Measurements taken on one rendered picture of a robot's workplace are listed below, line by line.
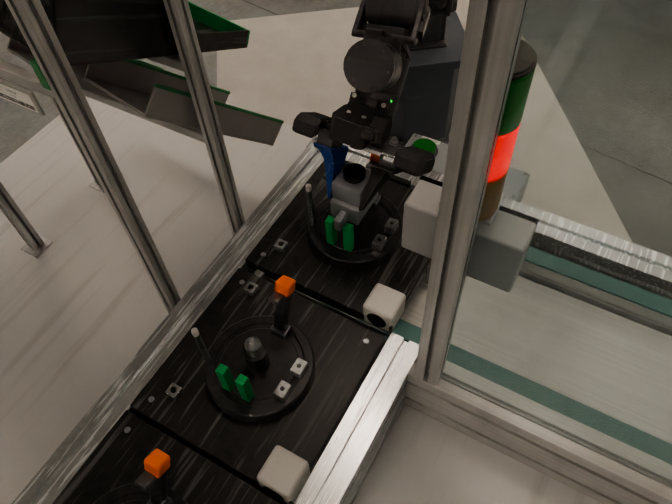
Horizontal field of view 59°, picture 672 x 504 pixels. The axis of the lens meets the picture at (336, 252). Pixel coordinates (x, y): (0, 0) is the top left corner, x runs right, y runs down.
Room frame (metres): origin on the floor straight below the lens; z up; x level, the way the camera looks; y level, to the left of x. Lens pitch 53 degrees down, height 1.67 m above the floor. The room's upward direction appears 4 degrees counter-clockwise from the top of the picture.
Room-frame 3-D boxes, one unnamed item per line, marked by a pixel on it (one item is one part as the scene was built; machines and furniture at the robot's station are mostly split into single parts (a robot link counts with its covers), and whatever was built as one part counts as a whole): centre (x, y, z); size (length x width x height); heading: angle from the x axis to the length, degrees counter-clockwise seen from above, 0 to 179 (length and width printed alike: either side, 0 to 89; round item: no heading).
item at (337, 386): (0.34, 0.11, 1.01); 0.24 x 0.24 x 0.13; 57
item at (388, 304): (0.42, -0.06, 0.97); 0.05 x 0.05 x 0.04; 57
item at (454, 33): (0.90, -0.18, 0.96); 0.15 x 0.15 x 0.20; 4
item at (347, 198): (0.55, -0.03, 1.07); 0.08 x 0.04 x 0.07; 148
